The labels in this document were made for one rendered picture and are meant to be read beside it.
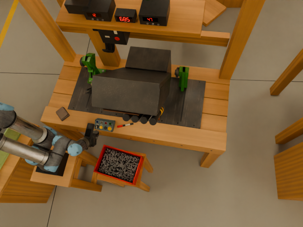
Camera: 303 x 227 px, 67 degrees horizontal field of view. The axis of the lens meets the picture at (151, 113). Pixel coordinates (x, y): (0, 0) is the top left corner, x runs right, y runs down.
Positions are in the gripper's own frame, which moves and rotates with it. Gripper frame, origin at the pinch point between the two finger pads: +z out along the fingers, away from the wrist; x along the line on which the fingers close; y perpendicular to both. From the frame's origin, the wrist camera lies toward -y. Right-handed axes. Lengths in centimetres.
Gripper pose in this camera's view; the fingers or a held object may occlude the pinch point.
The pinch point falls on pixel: (97, 130)
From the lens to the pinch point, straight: 176.9
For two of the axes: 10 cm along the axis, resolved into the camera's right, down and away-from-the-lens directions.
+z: 1.9, -2.2, 9.6
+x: 9.8, 1.4, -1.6
